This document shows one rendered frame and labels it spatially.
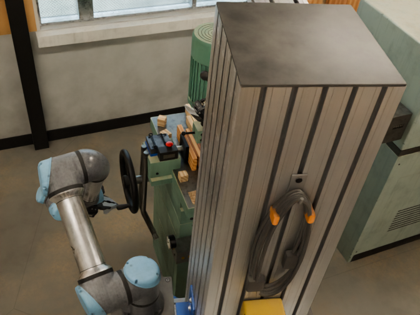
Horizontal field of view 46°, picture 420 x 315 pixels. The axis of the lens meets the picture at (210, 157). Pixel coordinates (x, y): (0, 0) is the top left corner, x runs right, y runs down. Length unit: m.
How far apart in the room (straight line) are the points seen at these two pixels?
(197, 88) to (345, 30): 1.13
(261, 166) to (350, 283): 2.31
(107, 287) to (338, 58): 1.09
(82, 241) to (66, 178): 0.21
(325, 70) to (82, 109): 2.93
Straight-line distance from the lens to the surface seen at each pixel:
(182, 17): 3.38
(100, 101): 3.57
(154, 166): 2.11
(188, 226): 2.22
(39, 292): 2.90
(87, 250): 1.65
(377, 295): 3.09
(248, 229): 0.92
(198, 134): 2.10
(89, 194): 1.96
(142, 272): 1.65
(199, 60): 1.86
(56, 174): 1.67
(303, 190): 0.87
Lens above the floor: 2.42
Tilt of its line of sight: 43 degrees down
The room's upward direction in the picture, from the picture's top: 7 degrees clockwise
